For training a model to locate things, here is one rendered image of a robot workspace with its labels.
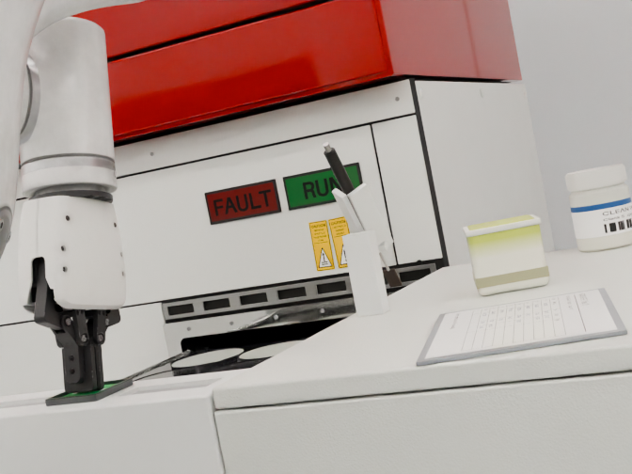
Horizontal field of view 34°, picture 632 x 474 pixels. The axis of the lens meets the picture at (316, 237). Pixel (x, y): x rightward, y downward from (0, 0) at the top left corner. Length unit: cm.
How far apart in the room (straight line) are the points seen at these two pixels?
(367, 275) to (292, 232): 43
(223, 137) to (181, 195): 11
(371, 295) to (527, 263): 16
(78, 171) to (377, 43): 54
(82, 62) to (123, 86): 57
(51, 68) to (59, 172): 9
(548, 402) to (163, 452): 32
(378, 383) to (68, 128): 36
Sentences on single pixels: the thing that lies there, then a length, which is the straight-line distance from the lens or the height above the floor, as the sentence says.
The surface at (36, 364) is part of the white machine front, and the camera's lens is 175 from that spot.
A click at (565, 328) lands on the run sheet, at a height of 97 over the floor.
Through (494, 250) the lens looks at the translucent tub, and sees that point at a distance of 103.
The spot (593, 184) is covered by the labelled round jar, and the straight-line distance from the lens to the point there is 124.
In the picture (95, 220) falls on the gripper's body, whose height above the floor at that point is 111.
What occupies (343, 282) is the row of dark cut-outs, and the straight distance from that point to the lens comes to 144.
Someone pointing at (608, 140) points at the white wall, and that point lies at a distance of 283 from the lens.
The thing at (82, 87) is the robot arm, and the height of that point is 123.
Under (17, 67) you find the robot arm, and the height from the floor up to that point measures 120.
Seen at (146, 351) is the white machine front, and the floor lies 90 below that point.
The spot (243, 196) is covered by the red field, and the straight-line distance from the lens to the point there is 149.
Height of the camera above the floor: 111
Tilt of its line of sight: 3 degrees down
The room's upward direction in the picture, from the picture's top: 11 degrees counter-clockwise
